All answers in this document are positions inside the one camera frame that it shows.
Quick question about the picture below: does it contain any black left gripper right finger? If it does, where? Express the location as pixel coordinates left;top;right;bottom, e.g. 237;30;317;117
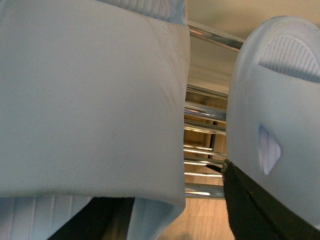
222;159;320;240

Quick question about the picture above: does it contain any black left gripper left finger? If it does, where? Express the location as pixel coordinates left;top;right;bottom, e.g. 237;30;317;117
49;197;135;240

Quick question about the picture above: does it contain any light blue slipper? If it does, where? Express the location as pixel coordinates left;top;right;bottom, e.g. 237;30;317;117
226;16;320;228
0;0;190;240

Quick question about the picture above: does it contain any black metal shoe rack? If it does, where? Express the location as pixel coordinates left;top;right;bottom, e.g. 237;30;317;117
183;20;244;199

